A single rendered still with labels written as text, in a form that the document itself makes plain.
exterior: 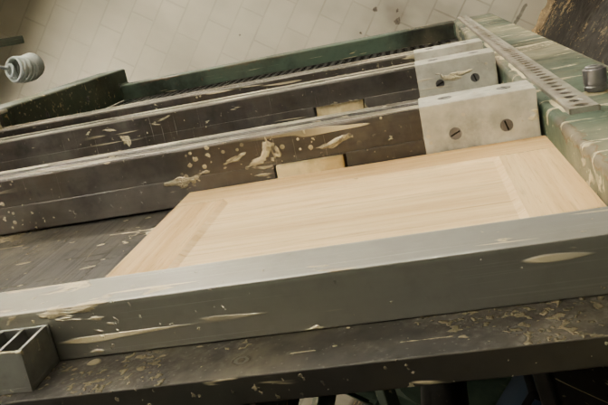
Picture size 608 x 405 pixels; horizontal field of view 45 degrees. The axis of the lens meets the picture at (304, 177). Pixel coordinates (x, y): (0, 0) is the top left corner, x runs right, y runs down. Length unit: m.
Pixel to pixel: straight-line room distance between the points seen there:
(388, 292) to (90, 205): 0.52
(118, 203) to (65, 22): 5.49
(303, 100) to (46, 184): 0.47
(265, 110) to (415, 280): 0.78
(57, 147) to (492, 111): 0.81
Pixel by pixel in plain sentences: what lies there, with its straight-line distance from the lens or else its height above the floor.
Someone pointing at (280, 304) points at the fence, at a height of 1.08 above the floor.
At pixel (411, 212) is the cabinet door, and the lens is 0.64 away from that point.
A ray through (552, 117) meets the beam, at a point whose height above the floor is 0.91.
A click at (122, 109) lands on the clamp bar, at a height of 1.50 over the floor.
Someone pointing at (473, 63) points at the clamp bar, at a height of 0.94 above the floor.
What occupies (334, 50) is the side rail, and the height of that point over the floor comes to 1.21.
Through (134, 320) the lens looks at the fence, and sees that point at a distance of 0.52.
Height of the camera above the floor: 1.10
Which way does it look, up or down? 1 degrees up
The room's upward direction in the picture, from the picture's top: 65 degrees counter-clockwise
